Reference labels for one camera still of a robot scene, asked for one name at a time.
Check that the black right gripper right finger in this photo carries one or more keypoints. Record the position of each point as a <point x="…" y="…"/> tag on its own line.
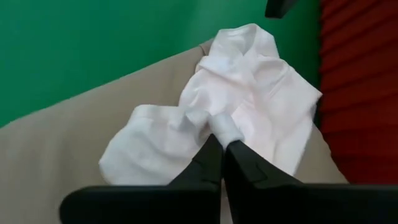
<point x="280" y="205"/>

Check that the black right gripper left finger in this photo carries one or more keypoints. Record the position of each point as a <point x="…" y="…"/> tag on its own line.
<point x="155" y="205"/>

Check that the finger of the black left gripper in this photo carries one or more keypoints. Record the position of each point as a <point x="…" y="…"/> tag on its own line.
<point x="280" y="7"/>

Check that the white garment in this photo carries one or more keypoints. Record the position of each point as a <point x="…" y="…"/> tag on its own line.
<point x="248" y="87"/>

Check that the beige shorts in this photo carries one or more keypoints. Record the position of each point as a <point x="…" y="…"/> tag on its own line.
<point x="62" y="155"/>

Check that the red plastic laundry basket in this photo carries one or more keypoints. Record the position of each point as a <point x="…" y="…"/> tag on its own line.
<point x="360" y="77"/>

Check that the green table mat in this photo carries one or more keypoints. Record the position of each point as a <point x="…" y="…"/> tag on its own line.
<point x="93" y="37"/>

